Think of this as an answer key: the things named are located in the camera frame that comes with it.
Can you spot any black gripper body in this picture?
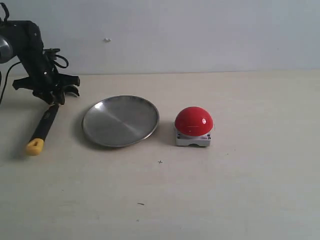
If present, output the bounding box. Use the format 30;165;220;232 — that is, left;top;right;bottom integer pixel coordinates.
12;48;80;100

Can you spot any black and yellow claw hammer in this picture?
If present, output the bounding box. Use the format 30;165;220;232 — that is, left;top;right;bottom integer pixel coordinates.
25;100;62;156

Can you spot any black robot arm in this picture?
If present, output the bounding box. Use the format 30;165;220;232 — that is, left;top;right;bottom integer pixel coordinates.
0;2;80;105

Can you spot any red dome push button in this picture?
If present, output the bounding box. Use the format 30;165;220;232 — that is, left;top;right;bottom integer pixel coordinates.
174;106;215;147

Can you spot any round stainless steel plate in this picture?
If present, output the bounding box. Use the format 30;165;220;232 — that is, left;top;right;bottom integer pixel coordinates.
81;95;160;148

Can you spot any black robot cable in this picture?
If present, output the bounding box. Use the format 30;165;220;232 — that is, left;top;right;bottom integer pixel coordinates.
43;47;70;70

